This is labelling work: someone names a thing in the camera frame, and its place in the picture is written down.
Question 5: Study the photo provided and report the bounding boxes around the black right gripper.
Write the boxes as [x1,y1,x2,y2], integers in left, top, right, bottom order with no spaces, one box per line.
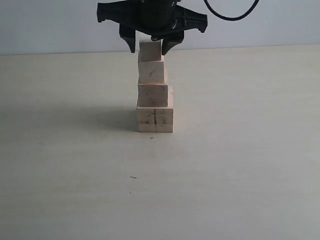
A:
[96,0,208,56]

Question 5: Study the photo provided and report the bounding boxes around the smallest wooden cube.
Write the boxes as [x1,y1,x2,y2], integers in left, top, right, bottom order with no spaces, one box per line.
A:
[139,40,162,62]

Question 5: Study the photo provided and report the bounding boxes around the small wooden cube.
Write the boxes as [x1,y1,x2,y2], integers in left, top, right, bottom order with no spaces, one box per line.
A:
[138,55,168,84]

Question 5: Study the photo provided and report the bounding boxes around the medium wooden cube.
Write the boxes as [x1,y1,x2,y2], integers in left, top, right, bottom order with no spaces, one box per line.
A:
[137,83,173,108]

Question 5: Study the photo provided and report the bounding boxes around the large wooden base cube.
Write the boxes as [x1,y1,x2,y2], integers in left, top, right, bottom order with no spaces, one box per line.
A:
[136,107,174,133]

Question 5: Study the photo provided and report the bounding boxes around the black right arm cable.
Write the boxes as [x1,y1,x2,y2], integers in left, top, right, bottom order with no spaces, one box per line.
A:
[202,0,261,21]

